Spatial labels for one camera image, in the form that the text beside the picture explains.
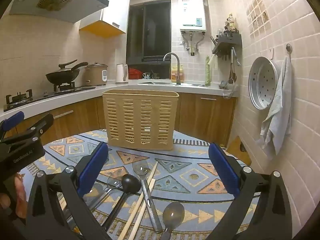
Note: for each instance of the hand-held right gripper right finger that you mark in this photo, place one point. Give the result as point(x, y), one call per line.
point(223, 170)

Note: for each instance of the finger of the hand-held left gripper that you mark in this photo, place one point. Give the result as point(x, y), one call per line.
point(12, 120)
point(37, 127)

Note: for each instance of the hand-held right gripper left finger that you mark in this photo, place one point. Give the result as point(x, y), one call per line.
point(93, 166)

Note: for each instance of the clear plastic spoon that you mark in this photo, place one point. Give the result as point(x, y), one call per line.
point(113, 181)

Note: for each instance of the black ladle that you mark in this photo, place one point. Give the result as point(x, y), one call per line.
point(131, 183)

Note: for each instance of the wooden chopstick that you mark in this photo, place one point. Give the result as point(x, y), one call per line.
point(153, 172)
point(140, 217)

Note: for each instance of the metal soup spoon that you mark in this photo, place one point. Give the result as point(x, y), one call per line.
point(173, 212)

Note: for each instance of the beige slotted plastic utensil basket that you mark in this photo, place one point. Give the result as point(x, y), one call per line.
point(140, 120)

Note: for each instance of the slotted metal spoon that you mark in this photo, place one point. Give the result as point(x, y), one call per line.
point(150, 206)

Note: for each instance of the person's left hand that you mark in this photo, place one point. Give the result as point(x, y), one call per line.
point(20, 195)

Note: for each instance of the wooden cutting board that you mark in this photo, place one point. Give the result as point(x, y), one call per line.
point(237, 152)

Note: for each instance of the black gas stove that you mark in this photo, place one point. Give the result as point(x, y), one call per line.
point(37, 97)

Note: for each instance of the blue patterned table mat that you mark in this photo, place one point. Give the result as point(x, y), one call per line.
point(190, 175)

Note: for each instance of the black wok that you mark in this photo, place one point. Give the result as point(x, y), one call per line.
point(62, 76)

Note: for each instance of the wooden base cabinets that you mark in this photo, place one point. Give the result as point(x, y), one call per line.
point(205, 115)

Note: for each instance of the clear plastic container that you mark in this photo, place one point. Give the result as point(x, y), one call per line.
point(230, 94)

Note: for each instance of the beige rice cooker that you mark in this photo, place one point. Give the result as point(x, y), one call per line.
point(95, 76)

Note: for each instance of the pale hanging towel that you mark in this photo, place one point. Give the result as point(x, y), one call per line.
point(280, 110)

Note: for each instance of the round metal steamer tray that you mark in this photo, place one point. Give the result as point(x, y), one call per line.
point(262, 85)

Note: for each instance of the hanging cooking spoon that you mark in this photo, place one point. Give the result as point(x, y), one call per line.
point(232, 76)

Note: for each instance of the white electric kettle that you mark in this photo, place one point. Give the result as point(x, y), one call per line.
point(121, 73)

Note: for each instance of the green bottle brush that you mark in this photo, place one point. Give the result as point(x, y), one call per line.
point(208, 72)

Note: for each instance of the red plastic basket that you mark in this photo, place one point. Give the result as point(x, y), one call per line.
point(135, 73)

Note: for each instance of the patterned mug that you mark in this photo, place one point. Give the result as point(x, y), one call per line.
point(146, 75)

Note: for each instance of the steel sink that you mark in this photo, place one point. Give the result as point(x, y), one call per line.
point(162, 83)

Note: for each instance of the yellow detergent bottle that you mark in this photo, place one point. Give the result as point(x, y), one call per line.
point(175, 73)

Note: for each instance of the metal kitchen faucet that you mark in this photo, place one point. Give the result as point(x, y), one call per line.
point(178, 67)

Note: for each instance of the hanging metal tongs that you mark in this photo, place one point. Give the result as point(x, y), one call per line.
point(235, 56)

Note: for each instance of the grey range hood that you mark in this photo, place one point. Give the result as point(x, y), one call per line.
point(75, 2)

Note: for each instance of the row of condiment bottles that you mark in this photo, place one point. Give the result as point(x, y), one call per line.
point(231, 23)

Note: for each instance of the dark window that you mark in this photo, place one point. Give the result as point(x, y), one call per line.
point(150, 30)

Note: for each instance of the white water heater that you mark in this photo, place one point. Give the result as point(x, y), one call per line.
point(191, 12)

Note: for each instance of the black wall rack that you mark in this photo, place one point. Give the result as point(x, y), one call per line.
point(230, 41)

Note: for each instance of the metal wall hook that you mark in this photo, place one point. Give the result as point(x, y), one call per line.
point(289, 48)

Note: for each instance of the white wall cabinet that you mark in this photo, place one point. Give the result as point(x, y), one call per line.
point(115, 7)

